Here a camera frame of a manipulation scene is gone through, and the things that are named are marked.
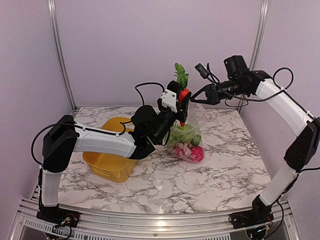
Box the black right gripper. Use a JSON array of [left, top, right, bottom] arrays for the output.
[[190, 77, 249, 105]]

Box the orange carrot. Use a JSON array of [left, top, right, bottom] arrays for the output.
[[177, 89, 191, 127]]

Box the green grape bunch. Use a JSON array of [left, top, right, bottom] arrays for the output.
[[169, 128, 191, 143]]

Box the clear zip top bag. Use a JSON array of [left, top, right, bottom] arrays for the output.
[[166, 103, 205, 164]]

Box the green bitter gourd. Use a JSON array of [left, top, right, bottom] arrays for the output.
[[190, 134, 202, 147]]

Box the red apple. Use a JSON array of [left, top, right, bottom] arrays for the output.
[[173, 144, 192, 160], [189, 145, 204, 163]]

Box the green apple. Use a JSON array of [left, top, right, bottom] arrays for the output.
[[177, 124, 194, 131]]

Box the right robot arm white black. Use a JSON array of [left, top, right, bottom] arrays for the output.
[[191, 55, 320, 224]]

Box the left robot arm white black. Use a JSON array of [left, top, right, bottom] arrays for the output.
[[38, 89, 191, 223]]

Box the yellow plastic basket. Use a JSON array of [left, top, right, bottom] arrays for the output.
[[82, 117, 138, 183]]

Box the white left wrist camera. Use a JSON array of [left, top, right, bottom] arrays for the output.
[[157, 80, 181, 113]]

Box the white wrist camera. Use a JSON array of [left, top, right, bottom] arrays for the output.
[[157, 80, 181, 113], [194, 63, 212, 79]]

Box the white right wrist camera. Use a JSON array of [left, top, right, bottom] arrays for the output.
[[194, 63, 212, 79]]

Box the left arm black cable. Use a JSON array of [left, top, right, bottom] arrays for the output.
[[134, 82, 166, 107]]

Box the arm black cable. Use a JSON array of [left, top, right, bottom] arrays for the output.
[[134, 82, 166, 107], [272, 66, 295, 89]]

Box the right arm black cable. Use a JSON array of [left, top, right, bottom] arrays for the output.
[[272, 66, 295, 89]]

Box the right aluminium frame post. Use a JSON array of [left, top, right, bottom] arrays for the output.
[[237, 0, 270, 111]]

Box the aluminium frame post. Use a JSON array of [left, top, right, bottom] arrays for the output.
[[237, 0, 270, 111], [48, 0, 77, 112]]

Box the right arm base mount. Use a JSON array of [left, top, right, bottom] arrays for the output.
[[228, 210, 274, 229]]

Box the front aluminium rail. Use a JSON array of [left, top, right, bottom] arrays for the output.
[[14, 197, 293, 240]]

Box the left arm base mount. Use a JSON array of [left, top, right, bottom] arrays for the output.
[[36, 207, 80, 228]]

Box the left aluminium frame post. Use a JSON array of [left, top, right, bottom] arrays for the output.
[[48, 0, 77, 112]]

